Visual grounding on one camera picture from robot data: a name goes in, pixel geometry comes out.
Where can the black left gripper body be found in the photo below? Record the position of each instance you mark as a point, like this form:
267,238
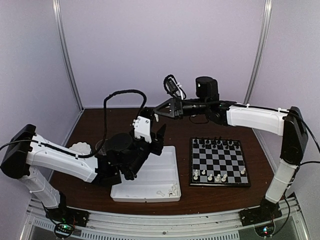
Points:
135,167

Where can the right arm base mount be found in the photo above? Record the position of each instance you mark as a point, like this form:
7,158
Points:
263,222

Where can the right aluminium frame post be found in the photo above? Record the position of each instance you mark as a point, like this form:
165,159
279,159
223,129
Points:
264,31

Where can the white scalloped bowl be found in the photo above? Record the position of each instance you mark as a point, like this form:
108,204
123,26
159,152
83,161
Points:
81,147

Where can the left aluminium frame post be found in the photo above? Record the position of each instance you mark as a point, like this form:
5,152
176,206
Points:
65,53

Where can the white plastic compartment tray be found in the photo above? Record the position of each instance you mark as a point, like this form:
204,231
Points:
162,169

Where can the row of black chess pieces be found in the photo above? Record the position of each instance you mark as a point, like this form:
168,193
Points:
216,143

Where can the black white chess board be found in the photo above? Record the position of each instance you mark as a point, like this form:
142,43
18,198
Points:
218,161

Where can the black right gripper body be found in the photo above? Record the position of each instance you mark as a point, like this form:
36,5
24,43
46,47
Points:
200,108

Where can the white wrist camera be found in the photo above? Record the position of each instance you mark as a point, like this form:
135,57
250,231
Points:
173,87
142,128

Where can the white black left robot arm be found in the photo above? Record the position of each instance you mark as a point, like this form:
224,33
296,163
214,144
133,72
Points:
28,150

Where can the front aluminium rail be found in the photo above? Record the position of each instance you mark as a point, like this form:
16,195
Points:
224,225

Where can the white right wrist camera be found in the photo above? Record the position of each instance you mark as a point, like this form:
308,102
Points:
173,87

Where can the white chess piece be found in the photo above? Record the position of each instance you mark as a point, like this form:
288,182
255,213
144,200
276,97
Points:
218,178
210,178
224,178

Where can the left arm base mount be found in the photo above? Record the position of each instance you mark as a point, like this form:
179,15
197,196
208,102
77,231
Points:
66,220

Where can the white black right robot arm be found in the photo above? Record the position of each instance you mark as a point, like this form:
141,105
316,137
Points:
287,123

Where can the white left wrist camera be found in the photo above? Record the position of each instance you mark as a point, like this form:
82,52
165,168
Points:
142,128

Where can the aluminium frame post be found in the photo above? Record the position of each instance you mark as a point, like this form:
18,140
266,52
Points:
65,53
264,31

